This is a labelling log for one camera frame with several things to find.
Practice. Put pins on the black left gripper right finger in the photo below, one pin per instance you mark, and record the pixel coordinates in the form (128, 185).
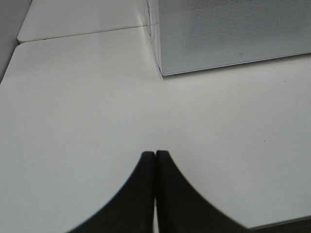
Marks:
(181, 209)

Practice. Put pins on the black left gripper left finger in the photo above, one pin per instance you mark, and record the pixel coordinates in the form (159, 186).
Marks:
(131, 210)

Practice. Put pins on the white microwave oven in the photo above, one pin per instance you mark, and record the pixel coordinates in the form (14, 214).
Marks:
(152, 20)

